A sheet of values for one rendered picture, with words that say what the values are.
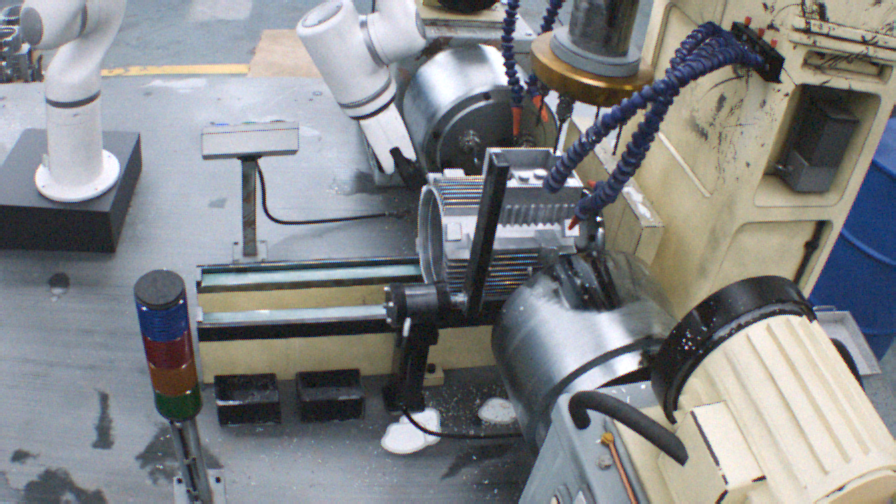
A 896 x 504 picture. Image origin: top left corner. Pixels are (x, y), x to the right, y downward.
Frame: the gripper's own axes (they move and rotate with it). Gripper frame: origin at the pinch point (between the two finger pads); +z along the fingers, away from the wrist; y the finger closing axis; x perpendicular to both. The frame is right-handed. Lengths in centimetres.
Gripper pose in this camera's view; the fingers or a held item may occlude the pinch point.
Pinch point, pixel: (413, 176)
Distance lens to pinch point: 122.4
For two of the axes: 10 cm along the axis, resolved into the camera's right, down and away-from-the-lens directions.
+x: 9.0, -4.3, -0.8
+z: 3.6, 6.4, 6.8
